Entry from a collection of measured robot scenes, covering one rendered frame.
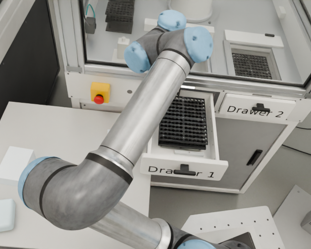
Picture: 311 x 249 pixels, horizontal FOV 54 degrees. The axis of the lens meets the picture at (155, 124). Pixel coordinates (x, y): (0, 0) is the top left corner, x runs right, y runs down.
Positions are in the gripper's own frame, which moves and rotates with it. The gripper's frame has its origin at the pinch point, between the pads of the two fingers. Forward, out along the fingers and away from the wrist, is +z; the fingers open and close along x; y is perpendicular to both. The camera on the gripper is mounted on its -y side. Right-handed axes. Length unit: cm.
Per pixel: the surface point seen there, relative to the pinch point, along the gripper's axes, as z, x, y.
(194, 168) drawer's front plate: 9.8, 2.2, 24.3
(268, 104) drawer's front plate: 9.1, 45.8, 14.2
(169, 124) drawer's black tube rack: 8.7, 3.8, 5.1
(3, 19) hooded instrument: 4, -35, -73
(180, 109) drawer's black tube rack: 8.8, 11.5, 0.7
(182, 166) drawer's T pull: 7.5, -2.1, 22.9
